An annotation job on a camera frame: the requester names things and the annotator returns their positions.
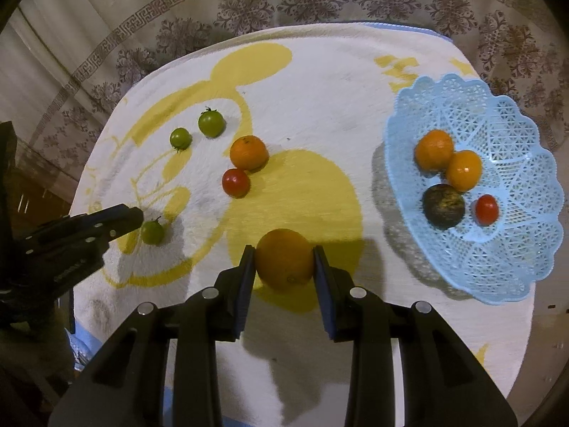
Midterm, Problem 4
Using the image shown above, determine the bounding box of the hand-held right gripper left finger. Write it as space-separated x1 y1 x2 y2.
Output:
48 246 256 427

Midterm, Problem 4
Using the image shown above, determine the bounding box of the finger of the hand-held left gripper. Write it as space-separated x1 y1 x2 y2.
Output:
18 203 144 256

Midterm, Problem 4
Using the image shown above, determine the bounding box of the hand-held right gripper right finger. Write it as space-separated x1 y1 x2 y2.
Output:
312 246 519 427

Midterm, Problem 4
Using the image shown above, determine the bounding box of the green tomato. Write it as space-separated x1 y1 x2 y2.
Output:
140 217 166 246
198 107 225 138
170 127 193 152

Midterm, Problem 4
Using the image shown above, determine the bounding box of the large orange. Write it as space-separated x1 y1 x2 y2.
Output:
254 228 315 292

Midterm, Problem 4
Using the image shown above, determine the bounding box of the dark brown wrinkled fruit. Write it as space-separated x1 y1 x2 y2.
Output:
422 183 466 231

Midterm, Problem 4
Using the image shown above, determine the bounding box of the small orange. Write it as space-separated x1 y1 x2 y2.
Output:
414 129 455 173

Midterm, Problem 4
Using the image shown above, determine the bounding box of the oval red tomato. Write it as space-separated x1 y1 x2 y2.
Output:
475 194 500 226

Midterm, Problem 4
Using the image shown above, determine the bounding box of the medium smooth orange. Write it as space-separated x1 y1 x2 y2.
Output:
445 150 483 192

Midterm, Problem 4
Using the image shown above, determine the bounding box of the light blue plastic lattice basket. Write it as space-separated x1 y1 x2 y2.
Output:
384 73 558 307

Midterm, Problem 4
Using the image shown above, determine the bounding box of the round red tomato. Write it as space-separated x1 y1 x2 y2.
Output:
222 168 251 199

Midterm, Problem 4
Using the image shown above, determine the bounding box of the orange tangerine with stem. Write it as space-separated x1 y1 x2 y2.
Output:
229 135 270 172

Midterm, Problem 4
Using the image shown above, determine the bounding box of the white and yellow towel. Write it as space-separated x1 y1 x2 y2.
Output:
67 20 537 427

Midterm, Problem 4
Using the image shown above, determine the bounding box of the beige patterned cloth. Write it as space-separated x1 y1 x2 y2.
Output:
0 0 569 410

